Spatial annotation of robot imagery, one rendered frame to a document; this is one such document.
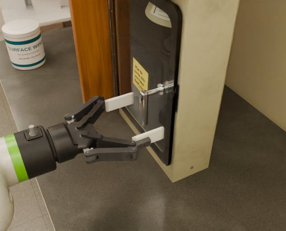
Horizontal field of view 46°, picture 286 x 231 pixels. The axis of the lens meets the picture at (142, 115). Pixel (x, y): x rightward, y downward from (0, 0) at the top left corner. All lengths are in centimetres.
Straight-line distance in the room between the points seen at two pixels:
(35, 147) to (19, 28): 74
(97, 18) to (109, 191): 46
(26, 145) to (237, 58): 79
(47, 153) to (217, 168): 46
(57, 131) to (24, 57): 69
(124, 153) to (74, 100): 54
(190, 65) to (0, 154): 38
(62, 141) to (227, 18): 38
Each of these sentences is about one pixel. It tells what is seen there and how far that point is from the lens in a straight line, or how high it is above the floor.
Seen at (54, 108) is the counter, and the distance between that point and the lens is 112.
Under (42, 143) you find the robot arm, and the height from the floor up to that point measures 118.
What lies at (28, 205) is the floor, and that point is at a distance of 208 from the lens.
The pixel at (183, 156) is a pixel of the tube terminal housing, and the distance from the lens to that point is 81.
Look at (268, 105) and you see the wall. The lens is 114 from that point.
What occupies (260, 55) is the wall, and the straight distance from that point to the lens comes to 111.
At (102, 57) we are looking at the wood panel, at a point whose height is 112.
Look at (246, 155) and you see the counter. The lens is 97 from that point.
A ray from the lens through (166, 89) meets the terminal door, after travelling 69.
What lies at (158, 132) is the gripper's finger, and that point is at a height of 115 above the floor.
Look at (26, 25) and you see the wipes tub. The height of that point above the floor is 109.
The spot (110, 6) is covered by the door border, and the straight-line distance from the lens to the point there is 87.
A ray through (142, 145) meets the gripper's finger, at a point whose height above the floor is 115.
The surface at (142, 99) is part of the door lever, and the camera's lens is 69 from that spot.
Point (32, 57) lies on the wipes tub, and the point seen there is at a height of 99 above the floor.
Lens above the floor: 161
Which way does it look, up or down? 39 degrees down
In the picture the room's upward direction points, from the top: straight up
